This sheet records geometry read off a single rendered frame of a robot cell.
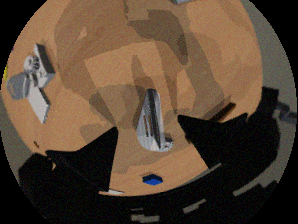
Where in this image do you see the blue rectangular block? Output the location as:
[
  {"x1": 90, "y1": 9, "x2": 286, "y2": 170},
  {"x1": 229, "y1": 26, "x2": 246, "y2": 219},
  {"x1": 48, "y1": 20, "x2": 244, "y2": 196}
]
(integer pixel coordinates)
[{"x1": 142, "y1": 175, "x2": 164, "y2": 186}]

